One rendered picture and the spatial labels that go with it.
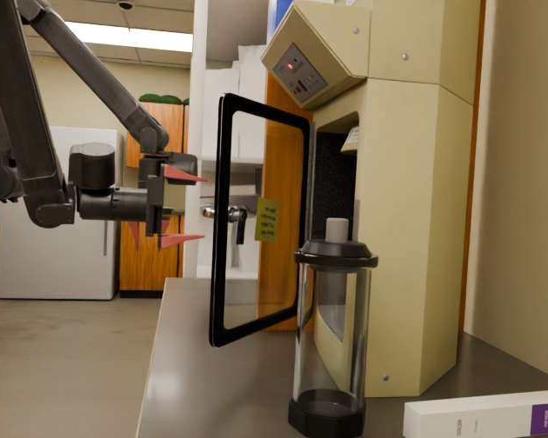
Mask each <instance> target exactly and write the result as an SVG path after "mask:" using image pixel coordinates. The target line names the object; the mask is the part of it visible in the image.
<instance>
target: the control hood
mask: <svg viewBox="0 0 548 438"><path fill-rule="evenodd" d="M370 31H371V10H370V8H366V7H359V6H351V5H343V4H336V3H322V2H314V1H306V0H294V1H292V3H291V6H290V7H289V9H288V10H287V11H286V13H285V15H284V17H283V19H282V21H281V22H280V24H279V25H278V27H277V29H276V31H275V32H274V34H273V36H272V37H271V40H270V41H269V42H268V44H267V46H266V47H265V49H264V51H263V53H262V55H261V57H260V60H261V63H262V64H263V65H264V67H265V68H266V69H267V70H268V71H269V72H270V73H271V74H272V75H273V76H274V78H275V79H276V80H277V81H278V82H279V84H280V85H281V86H282V87H283V88H284V90H285V91H286V92H287V93H288V94H289V96H290V97H291V98H292V99H293V100H294V102H295V103H296V104H297V105H298V106H299V108H300V109H303V110H314V109H315V108H317V107H318V106H320V105H322V104H323V103H326V102H327V101H329V100H331V99H332V98H333V97H335V96H337V95H339V94H340V93H342V92H344V91H345V90H347V89H349V88H350V87H352V86H353V85H355V84H357V83H359V82H361V81H362V80H364V79H365V78H366V77H367V76H368V61H369V46H370ZM292 43H294V44H295V45H296V46H297V48H298V49H299V50H300V51H301V52H302V54H303V55H304V56H305V57H306V59H307V60H308V61H309V62H310V63H311V65H312V66H313V67H314V68H315V70H316V71H317V72H318V73H319V75H320V76H321V77H322V78H323V79H324V80H325V81H326V82H327V83H328V85H327V86H326V87H324V88H323V89H321V90H320V91H319V92H318V93H316V94H315V95H314V96H312V97H310V98H309V99H307V100H306V101H305V102H303V103H300V102H299V101H298V100H297V99H296V97H295V96H294V95H293V94H292V93H291V91H290V90H289V89H288V88H287V87H286V85H285V84H284V83H283V82H282V81H281V79H280V78H279V77H278V76H277V74H276V73H275V72H274V71H273V68H274V67H275V66H276V64H277V63H278V61H279V60H280V59H281V57H282V56H283V55H284V53H285V52H286V51H287V50H288V49H289V47H290V46H291V44H292Z"/></svg>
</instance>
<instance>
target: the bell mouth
mask: <svg viewBox="0 0 548 438"><path fill-rule="evenodd" d="M358 127H359V120H357V121H356V122H355V123H354V125H353V127H352V128H351V132H350V134H349V135H348V137H347V139H346V141H345V143H344V146H343V148H342V149H341V151H340V152H341V153H343V154H346V155H352V156H357V155H358Z"/></svg>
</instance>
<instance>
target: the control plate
mask: <svg viewBox="0 0 548 438"><path fill-rule="evenodd" d="M293 57H295V58H296V59H297V63H296V62H295V61H294V60H293ZM288 63H289V64H290V65H291V66H292V68H290V67H289V65H288ZM273 71H274V72H275V73H276V74H277V76H278V77H279V78H280V79H281V81H282V82H283V83H284V84H285V85H286V87H287V88H288V89H289V90H290V91H291V93H292V94H293V95H294V96H295V97H296V99H297V100H298V101H299V102H300V103H303V102H305V101H306V100H307V99H309V98H310V97H312V96H314V95H315V94H316V93H318V92H319V91H320V90H321V89H323V88H324V87H326V86H327V85H328V83H327V82H326V81H325V80H324V79H323V78H322V77H321V76H320V75H319V73H318V72H317V71H316V70H315V68H314V67H313V66H312V65H311V63H310V62H309V61H308V60H307V59H306V57H305V56H304V55H303V54H302V52H301V51H300V50H299V49H298V48H297V46H296V45H295V44H294V43H292V44H291V46H290V47H289V49H288V50H287V51H286V52H285V53H284V55H283V56H282V57H281V59H280V60H279V61H278V63H277V64H276V66H275V67H274V68H273ZM311 74H312V75H313V76H314V78H312V79H311V81H308V82H307V81H306V79H307V77H309V78H310V76H311ZM298 80H300V81H301V83H303V82H304V80H305V81H306V82H307V84H304V86H305V87H306V89H307V91H306V92H305V91H304V90H303V89H302V87H301V86H300V85H299V84H298V82H297V81H298ZM296 86H298V87H299V88H300V89H301V92H300V93H299V92H297V90H296V88H295V87H296ZM293 90H295V91H296V92H297V94H295V93H294V91H293Z"/></svg>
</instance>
